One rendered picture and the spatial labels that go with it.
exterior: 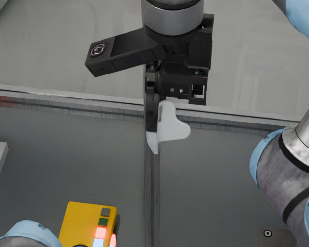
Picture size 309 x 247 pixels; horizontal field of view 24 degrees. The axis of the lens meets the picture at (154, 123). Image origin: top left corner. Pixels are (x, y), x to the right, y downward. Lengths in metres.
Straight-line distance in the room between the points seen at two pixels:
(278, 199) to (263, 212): 0.69
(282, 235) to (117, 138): 0.54
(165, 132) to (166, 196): 1.00
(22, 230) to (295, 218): 0.54
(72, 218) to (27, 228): 0.54
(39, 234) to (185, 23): 0.31
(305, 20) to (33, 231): 0.40
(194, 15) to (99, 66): 0.15
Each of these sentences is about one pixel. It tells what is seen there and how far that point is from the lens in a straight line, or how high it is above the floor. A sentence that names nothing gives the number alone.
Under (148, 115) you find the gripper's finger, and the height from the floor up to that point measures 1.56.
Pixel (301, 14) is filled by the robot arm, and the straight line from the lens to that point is 0.74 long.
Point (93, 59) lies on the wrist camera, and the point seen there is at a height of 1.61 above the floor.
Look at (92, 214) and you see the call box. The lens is 1.43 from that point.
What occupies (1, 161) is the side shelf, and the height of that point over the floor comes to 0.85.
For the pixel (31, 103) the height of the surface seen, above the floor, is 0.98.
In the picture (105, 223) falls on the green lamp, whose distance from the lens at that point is 1.41.
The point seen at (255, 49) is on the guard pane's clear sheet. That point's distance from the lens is 1.54.
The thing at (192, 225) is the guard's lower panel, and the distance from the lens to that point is 2.06.
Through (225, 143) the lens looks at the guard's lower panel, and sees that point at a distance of 1.75.
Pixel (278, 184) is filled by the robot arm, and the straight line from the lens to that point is 1.28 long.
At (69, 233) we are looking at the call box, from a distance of 1.41.
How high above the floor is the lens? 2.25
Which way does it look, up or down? 49 degrees down
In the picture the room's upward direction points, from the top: straight up
